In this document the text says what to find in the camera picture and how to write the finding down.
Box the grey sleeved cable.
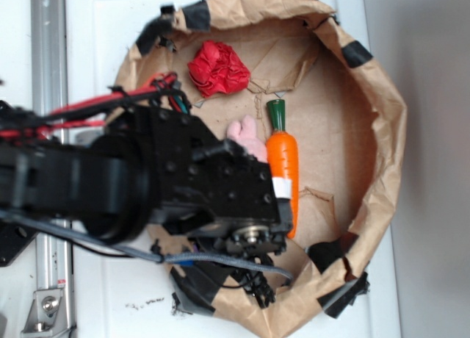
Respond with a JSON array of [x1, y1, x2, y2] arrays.
[[0, 209, 294, 284]]

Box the brown paper bag basin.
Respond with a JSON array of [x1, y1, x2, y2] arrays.
[[116, 0, 407, 337]]

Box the red and black cable bundle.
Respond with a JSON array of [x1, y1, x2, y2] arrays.
[[0, 71, 192, 140]]

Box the pink plush bunny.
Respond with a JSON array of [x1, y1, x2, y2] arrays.
[[227, 115, 267, 163]]

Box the metal corner bracket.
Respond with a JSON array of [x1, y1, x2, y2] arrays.
[[21, 288, 71, 337]]

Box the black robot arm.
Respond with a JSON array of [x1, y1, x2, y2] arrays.
[[1, 107, 292, 257]]

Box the aluminium extrusion rail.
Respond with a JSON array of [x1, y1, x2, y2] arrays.
[[31, 0, 76, 337]]

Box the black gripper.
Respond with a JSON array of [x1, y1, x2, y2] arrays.
[[126, 106, 293, 258]]

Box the orange plastic toy carrot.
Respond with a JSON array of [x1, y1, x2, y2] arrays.
[[266, 99, 300, 239]]

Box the crumpled red paper ball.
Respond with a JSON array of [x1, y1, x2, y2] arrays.
[[187, 40, 250, 98]]

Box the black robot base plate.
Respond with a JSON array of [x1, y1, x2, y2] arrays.
[[0, 221, 37, 267]]

